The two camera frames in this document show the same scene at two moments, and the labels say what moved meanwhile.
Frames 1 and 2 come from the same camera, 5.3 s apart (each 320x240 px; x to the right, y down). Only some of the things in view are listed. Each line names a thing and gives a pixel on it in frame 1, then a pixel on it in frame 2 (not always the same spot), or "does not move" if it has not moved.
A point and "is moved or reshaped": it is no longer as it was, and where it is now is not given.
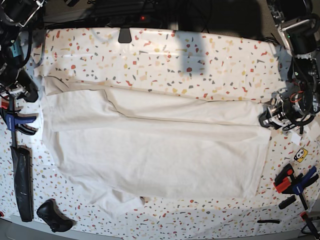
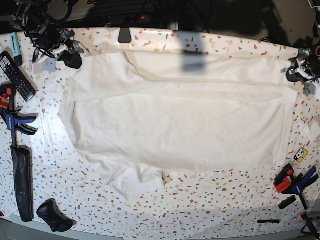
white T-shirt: [115, 148] is moved or reshaped
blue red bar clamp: [285, 183] does not move
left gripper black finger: [264, 121] → [296, 77]
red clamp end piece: [311, 224] does not move
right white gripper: [26, 83] → [66, 43]
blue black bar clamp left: [22, 161] does not move
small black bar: [286, 202] does not move
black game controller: [50, 213] does not move
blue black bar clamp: [13, 120] does not move
